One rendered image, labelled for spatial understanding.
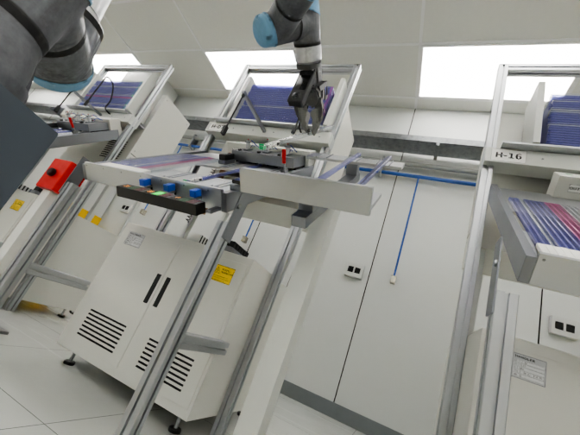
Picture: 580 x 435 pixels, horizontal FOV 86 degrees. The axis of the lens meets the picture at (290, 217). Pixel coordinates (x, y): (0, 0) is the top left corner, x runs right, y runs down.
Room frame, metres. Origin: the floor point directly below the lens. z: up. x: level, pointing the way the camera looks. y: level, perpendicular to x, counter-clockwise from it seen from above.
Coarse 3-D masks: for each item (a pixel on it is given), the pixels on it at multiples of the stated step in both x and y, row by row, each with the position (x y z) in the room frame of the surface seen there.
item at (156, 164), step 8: (136, 160) 1.30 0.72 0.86; (144, 160) 1.30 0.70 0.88; (152, 160) 1.31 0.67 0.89; (160, 160) 1.32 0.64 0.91; (168, 160) 1.33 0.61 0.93; (176, 160) 1.33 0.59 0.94; (184, 160) 1.34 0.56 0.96; (192, 160) 1.35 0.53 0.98; (200, 160) 1.36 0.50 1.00; (208, 160) 1.37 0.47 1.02; (216, 160) 1.38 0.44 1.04; (128, 168) 1.13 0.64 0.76; (136, 168) 1.14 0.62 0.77; (144, 168) 1.14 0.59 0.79; (152, 168) 1.15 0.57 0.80; (160, 168) 1.15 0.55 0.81; (168, 168) 1.19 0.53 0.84; (176, 168) 1.22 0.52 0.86
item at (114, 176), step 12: (96, 168) 1.15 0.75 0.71; (108, 168) 1.11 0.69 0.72; (120, 168) 1.08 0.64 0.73; (96, 180) 1.18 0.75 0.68; (108, 180) 1.14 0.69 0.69; (120, 180) 1.11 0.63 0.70; (132, 180) 1.07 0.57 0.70; (156, 180) 1.01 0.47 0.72; (168, 180) 0.98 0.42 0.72; (180, 180) 0.95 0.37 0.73; (180, 192) 0.98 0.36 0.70; (204, 192) 0.92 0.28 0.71; (216, 192) 0.90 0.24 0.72; (216, 204) 0.92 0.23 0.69
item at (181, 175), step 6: (156, 174) 1.11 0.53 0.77; (162, 174) 1.11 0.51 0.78; (168, 174) 1.12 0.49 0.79; (174, 174) 1.12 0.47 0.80; (180, 174) 1.12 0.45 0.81; (186, 174) 1.12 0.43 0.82; (192, 174) 1.13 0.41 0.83; (198, 174) 1.14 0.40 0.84; (204, 180) 1.05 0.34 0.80; (210, 180) 1.06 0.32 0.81; (216, 180) 1.06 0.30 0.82; (222, 180) 1.06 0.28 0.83; (228, 180) 1.07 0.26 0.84; (216, 186) 0.96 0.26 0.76; (222, 186) 0.98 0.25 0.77; (228, 186) 0.99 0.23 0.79
